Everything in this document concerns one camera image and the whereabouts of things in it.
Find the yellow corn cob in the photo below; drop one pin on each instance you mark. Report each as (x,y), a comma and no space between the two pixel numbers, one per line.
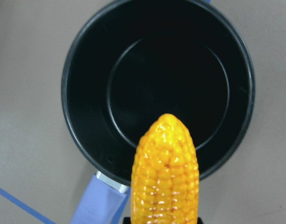
(165,175)

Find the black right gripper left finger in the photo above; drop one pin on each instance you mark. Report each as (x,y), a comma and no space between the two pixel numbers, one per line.
(127,220)

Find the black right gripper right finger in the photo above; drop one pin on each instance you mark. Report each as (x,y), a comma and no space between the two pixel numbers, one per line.
(199,221)

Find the dark blue saucepan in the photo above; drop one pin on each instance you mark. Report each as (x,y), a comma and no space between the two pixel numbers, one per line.
(137,59)

